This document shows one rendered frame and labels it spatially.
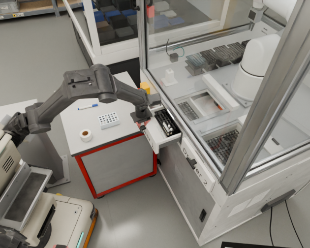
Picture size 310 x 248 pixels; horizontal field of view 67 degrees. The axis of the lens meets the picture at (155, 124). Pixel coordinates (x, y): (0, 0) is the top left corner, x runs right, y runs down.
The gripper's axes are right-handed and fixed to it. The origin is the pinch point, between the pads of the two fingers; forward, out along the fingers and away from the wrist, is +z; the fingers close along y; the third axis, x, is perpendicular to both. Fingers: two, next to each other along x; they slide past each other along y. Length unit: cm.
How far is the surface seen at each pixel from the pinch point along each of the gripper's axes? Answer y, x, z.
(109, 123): -13.1, 23.5, 16.5
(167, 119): 16.7, 2.0, 5.7
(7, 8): -74, 389, 75
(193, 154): 16.4, -26.8, 2.9
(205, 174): 16.2, -38.6, 4.0
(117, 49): 16, 82, 4
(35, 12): -35, 376, 84
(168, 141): 10.7, -10.7, 8.4
